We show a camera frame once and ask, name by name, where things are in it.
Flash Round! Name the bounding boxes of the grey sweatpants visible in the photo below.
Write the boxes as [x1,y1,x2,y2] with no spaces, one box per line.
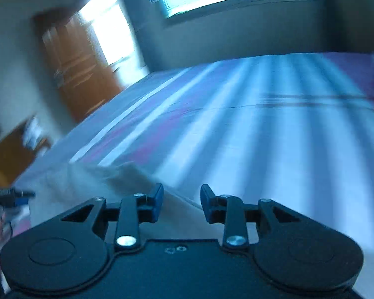
[24,162,223,241]

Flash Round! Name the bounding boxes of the wooden shelf cabinet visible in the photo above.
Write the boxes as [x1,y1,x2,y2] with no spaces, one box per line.
[0,116,52,188]

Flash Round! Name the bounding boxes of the striped purple bed sheet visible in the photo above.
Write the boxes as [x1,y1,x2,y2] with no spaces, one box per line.
[15,53,374,298]

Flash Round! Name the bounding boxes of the brown wooden door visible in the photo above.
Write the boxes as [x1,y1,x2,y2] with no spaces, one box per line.
[32,7,123,123]

